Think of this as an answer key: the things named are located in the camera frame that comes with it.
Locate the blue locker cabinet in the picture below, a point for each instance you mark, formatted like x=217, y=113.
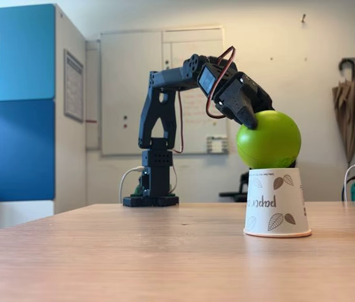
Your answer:
x=70, y=141

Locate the dark blue locker door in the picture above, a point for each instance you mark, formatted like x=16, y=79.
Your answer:
x=23, y=151

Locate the narrow whiteboard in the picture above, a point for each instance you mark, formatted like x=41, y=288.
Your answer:
x=92, y=94

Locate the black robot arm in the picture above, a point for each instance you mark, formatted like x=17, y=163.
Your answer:
x=158, y=126

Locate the black office chair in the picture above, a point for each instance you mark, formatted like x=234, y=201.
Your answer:
x=232, y=195

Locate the light blue locker door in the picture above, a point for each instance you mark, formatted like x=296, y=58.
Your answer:
x=23, y=53

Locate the brown folded umbrella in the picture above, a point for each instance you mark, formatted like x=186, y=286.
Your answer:
x=353, y=113

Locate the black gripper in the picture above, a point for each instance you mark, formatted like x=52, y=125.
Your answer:
x=245, y=101

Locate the metal wall hook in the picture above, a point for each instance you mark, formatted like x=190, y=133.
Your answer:
x=303, y=18

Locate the green controller board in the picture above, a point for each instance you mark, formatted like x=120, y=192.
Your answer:
x=138, y=191

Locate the green ball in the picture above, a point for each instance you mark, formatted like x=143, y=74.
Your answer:
x=269, y=141

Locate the large whiteboard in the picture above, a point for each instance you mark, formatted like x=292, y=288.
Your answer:
x=123, y=78

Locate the framed notice sheet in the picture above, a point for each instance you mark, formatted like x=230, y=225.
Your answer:
x=73, y=85

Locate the white paper cup leaf print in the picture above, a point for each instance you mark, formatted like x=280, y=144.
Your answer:
x=277, y=204

